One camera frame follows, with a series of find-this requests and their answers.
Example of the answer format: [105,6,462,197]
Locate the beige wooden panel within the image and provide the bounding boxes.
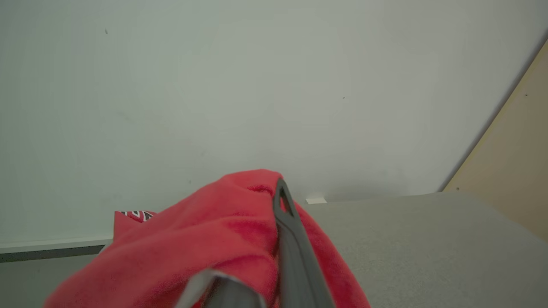
[442,39,548,243]

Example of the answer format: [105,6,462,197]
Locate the dark wall baseboard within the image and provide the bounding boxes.
[0,234,114,263]

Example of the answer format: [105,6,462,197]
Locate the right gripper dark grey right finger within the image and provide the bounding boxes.
[273,178,335,308]

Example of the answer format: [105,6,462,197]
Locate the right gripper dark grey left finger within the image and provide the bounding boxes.
[175,269,267,308]

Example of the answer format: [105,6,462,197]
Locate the red jersey with white print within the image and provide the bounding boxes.
[113,210,157,243]

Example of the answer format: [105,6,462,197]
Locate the plain red fleece garment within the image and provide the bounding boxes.
[43,169,371,308]

